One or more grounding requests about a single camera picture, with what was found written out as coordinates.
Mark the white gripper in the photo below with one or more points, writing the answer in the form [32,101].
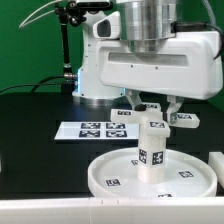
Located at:
[185,66]

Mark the white cross-shaped table base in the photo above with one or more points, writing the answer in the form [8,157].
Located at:
[151,121]

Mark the white round table top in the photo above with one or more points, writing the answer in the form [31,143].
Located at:
[115,174]

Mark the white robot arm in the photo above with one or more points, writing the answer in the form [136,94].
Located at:
[142,47]

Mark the white marker tag sheet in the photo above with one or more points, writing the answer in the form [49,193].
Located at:
[96,130]

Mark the white obstacle fence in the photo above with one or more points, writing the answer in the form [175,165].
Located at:
[121,210]

